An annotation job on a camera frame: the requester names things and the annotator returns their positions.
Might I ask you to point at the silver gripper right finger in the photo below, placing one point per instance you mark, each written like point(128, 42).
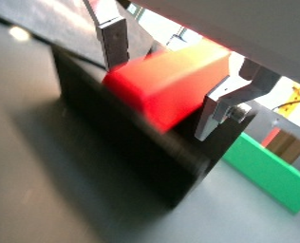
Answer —
point(225, 102)

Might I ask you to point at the red hexagon prism block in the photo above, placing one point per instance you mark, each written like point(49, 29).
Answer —
point(165, 86)

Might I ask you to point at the black curved holder stand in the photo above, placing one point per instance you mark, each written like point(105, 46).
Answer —
point(171, 161)

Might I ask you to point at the green foam shape-sorter board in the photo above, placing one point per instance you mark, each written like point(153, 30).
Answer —
point(267, 170)

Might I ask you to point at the brown star block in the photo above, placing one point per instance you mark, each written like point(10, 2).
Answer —
point(285, 146)

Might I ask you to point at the salmon rounded block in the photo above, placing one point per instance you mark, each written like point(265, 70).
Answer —
point(271, 136)

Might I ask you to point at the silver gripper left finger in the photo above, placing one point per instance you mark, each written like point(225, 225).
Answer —
point(112, 31)

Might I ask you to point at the yellow background frame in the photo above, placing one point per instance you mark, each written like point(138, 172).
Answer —
point(287, 107)

